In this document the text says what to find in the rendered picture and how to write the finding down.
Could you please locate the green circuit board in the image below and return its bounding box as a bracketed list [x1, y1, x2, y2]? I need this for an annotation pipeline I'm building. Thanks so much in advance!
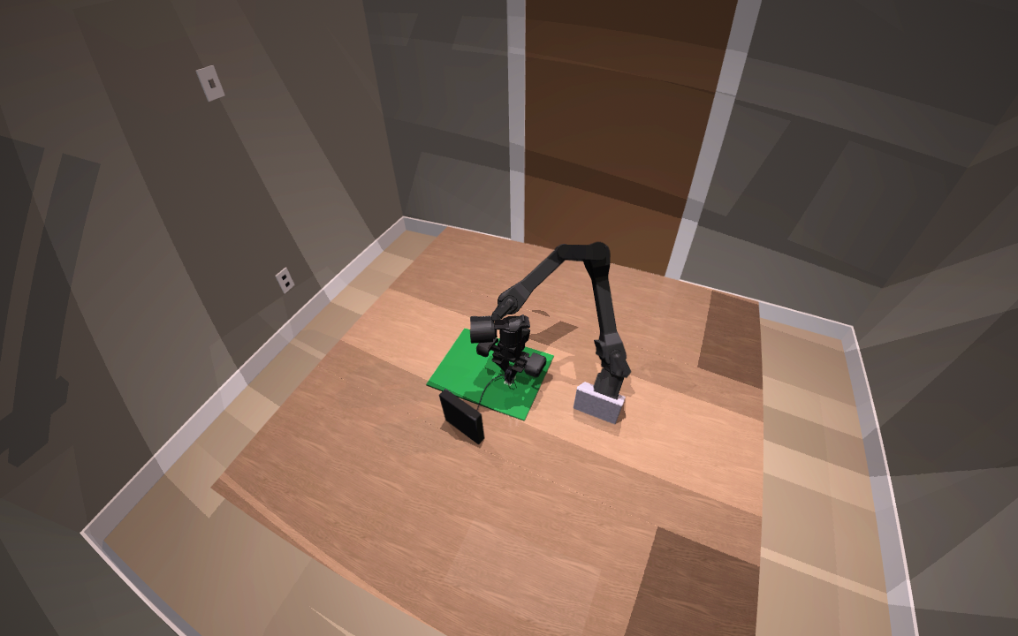
[426, 328, 554, 420]

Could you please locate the black cable with plug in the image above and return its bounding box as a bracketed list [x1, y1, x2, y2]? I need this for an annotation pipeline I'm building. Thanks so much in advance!
[476, 366, 514, 411]

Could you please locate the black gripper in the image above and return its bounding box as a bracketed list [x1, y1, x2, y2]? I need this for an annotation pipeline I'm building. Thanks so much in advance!
[476, 335, 547, 378]

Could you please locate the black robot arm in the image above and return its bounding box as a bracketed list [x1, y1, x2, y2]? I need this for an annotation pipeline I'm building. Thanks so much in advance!
[470, 242, 632, 400]

